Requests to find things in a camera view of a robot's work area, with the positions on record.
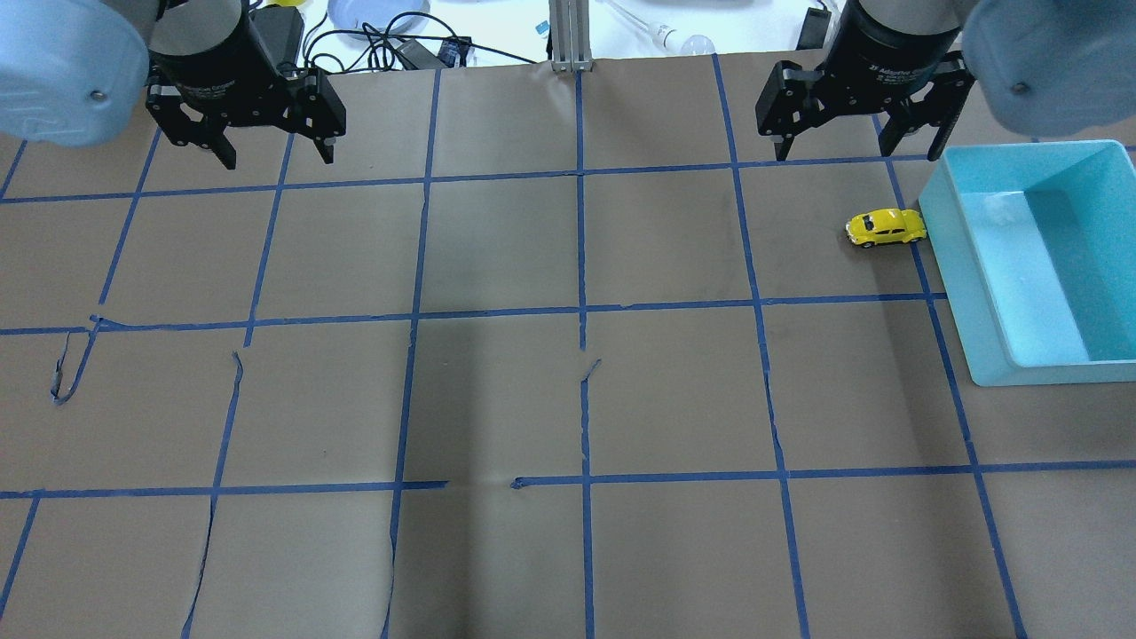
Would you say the black power adapter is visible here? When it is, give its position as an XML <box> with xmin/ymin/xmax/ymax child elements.
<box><xmin>250</xmin><ymin>5</ymin><xmax>304</xmax><ymax>66</ymax></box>

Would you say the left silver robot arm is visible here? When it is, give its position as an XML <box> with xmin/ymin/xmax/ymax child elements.
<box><xmin>1</xmin><ymin>1</ymin><xmax>346</xmax><ymax>171</ymax></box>

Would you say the blue plastic plate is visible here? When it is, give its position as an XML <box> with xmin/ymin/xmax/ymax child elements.
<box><xmin>327</xmin><ymin>0</ymin><xmax>431</xmax><ymax>39</ymax></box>

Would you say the teal plastic bin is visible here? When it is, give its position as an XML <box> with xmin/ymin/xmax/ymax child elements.
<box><xmin>919</xmin><ymin>140</ymin><xmax>1135</xmax><ymax>387</ymax></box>

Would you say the yellow beetle toy car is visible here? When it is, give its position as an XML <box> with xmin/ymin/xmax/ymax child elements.
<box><xmin>845</xmin><ymin>208</ymin><xmax>928</xmax><ymax>248</ymax></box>

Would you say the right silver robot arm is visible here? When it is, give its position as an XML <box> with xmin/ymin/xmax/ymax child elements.
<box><xmin>754</xmin><ymin>1</ymin><xmax>1135</xmax><ymax>161</ymax></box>

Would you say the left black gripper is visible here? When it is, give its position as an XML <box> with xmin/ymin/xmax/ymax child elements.
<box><xmin>145</xmin><ymin>9</ymin><xmax>346</xmax><ymax>171</ymax></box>

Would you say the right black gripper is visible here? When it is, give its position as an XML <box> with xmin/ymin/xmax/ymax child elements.
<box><xmin>755</xmin><ymin>1</ymin><xmax>976</xmax><ymax>161</ymax></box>

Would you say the aluminium frame post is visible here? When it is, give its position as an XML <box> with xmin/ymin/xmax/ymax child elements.
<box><xmin>548</xmin><ymin>0</ymin><xmax>594</xmax><ymax>73</ymax></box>

